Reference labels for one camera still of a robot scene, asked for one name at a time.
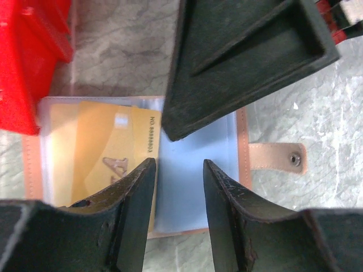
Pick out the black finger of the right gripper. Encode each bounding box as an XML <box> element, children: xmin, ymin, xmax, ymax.
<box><xmin>162</xmin><ymin>0</ymin><xmax>340</xmax><ymax>141</ymax></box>

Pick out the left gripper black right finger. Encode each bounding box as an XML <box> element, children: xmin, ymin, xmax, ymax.
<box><xmin>203</xmin><ymin>160</ymin><xmax>362</xmax><ymax>271</ymax></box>

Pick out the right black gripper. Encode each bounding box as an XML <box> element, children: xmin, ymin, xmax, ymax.
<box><xmin>315</xmin><ymin>0</ymin><xmax>362</xmax><ymax>44</ymax></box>

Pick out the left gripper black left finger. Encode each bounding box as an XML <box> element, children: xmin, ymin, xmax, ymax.
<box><xmin>1</xmin><ymin>158</ymin><xmax>156</xmax><ymax>271</ymax></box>

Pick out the brown leather card holder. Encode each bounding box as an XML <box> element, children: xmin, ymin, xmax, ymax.
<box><xmin>22</xmin><ymin>96</ymin><xmax>307</xmax><ymax>238</ymax></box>

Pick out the gold VIP card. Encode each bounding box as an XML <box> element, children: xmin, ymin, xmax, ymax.
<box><xmin>49</xmin><ymin>100</ymin><xmax>162</xmax><ymax>230</ymax></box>

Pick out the red plastic bin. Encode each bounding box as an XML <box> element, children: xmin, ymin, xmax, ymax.
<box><xmin>1</xmin><ymin>0</ymin><xmax>73</xmax><ymax>135</ymax></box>

